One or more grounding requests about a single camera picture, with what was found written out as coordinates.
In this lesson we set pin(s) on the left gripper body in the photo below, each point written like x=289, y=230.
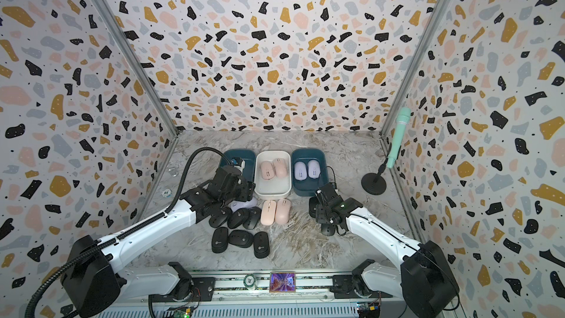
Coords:
x=245, y=193

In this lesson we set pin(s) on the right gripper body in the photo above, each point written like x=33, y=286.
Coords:
x=324, y=216

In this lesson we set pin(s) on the purple mouse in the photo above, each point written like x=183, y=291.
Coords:
x=314, y=169
x=300, y=171
x=236, y=205

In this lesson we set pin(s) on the pink mouse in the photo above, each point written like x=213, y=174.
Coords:
x=280, y=167
x=268, y=212
x=283, y=210
x=267, y=170

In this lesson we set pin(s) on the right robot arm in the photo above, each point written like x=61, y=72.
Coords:
x=420, y=274

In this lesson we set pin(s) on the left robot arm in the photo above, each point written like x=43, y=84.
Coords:
x=95, y=277

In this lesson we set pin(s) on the left teal storage box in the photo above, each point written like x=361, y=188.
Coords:
x=249, y=160

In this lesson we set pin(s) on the teal storage box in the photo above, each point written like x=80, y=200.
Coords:
x=308, y=187
x=249, y=160

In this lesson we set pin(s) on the right teal storage box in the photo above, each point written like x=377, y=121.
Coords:
x=308, y=187

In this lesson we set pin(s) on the white storage box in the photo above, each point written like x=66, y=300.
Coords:
x=276, y=188

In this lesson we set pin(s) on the black mouse far upper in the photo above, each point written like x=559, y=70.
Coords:
x=312, y=207

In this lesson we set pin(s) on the black mouse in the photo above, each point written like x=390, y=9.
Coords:
x=220, y=241
x=261, y=245
x=328, y=229
x=240, y=238
x=312, y=207
x=238, y=218
x=220, y=217
x=253, y=219

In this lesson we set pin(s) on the black mouse far lower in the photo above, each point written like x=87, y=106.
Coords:
x=328, y=229

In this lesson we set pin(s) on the black mouse upper left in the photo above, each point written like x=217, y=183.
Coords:
x=220, y=217

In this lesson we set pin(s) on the black mouse upper middle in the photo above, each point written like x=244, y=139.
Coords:
x=238, y=218

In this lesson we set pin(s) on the black mouse upper right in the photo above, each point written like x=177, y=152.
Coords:
x=253, y=219

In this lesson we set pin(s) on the green microphone on stand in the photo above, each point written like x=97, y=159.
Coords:
x=374, y=183

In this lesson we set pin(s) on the black mouse lower middle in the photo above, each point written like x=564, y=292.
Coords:
x=240, y=238

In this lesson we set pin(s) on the black mouse lower left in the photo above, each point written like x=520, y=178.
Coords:
x=220, y=241

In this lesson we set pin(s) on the black mouse lower right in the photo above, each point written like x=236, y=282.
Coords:
x=261, y=245

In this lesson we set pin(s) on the small colourful screen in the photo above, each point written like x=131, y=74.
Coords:
x=282, y=282

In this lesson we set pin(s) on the round green button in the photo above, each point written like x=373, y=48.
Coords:
x=250, y=282

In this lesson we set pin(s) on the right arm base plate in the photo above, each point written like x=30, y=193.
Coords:
x=351, y=287

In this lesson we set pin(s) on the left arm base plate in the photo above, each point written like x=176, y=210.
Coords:
x=196, y=290

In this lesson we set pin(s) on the aluminium front rail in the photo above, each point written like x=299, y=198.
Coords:
x=312, y=298

